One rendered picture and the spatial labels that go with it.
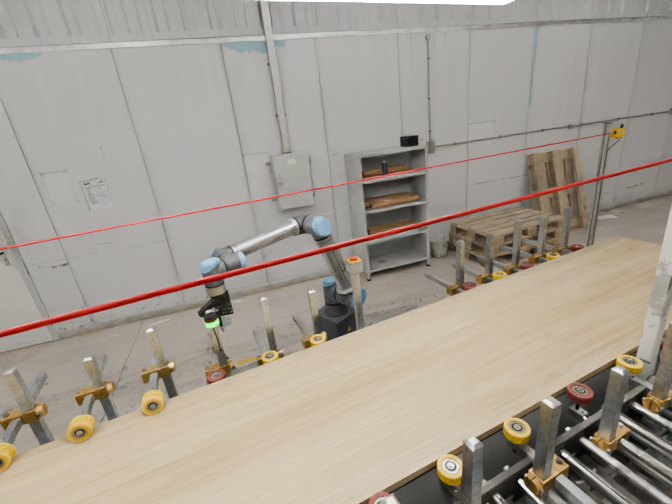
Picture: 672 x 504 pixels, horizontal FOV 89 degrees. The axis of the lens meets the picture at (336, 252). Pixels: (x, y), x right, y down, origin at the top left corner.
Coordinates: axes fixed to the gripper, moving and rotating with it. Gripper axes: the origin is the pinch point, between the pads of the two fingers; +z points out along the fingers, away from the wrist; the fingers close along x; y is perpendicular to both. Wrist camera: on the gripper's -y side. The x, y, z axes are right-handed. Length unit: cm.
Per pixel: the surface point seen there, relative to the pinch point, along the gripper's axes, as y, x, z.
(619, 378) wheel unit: 107, -118, -7
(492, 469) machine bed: 80, -97, 39
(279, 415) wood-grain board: 12, -58, 11
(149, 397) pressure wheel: -32.4, -29.8, 2.9
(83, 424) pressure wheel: -55, -31, 4
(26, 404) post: -78, -10, 1
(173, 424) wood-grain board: -25.7, -40.3, 10.9
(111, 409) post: -52, -10, 16
